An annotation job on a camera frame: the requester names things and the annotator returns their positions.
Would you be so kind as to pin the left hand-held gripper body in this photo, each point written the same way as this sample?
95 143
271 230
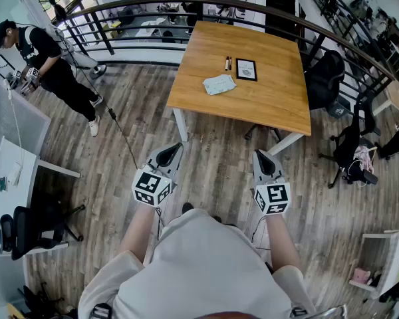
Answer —
151 188

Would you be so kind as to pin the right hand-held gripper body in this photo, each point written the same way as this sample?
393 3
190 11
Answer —
272 199

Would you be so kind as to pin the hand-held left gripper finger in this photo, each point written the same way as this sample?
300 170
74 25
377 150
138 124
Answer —
161 151
178 165

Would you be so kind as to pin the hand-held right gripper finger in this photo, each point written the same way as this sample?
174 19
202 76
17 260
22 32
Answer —
256 168
276 168

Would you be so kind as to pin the white lidded wet wipe pack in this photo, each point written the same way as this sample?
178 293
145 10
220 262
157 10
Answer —
219 84

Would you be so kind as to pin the person's left forearm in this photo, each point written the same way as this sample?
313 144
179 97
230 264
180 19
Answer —
138 231

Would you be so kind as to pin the person's right forearm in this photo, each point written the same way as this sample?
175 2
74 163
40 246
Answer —
281 241

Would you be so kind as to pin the person's black shoe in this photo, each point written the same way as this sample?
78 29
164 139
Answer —
216 218
187 207

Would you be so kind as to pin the wooden table with white legs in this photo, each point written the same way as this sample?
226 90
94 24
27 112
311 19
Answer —
252 111

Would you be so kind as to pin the black office chair with headrest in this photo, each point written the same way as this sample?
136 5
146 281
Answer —
349 145

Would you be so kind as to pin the pink cloth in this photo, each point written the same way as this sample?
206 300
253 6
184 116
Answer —
364 158

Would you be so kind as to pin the person's white shirt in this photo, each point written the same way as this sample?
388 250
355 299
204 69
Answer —
199 271

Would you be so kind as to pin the black framed leaf picture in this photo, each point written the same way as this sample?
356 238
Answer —
246 69

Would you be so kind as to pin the black mesh office chair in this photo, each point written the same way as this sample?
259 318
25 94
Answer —
322 78

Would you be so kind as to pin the black coat rack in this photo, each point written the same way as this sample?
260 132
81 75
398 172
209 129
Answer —
98 71

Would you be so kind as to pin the black marker pen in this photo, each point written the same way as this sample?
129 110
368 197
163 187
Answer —
230 62

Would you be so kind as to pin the white barrel marker pen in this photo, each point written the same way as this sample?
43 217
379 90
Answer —
226 63

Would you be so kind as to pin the pink box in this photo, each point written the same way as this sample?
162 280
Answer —
362 274

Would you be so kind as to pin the grey white office chair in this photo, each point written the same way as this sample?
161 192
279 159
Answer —
83 60

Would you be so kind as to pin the white power adapter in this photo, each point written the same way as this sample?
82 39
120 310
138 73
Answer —
14 174

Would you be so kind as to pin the white desk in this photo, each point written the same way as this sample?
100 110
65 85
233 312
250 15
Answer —
6 158

